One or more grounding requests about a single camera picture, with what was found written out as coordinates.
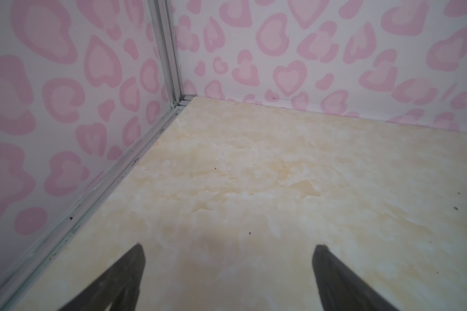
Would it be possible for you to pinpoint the aluminium corner frame post left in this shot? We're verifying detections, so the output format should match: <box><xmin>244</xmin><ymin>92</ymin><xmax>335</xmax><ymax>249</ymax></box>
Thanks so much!
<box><xmin>148</xmin><ymin>0</ymin><xmax>185</xmax><ymax>108</ymax></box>

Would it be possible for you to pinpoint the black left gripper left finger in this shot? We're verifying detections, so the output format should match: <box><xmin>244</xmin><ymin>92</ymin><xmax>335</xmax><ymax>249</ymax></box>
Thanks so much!
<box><xmin>60</xmin><ymin>244</ymin><xmax>146</xmax><ymax>311</ymax></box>

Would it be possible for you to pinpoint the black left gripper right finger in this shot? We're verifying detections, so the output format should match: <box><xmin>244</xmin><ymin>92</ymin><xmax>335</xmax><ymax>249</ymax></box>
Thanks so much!
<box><xmin>312</xmin><ymin>244</ymin><xmax>397</xmax><ymax>311</ymax></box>

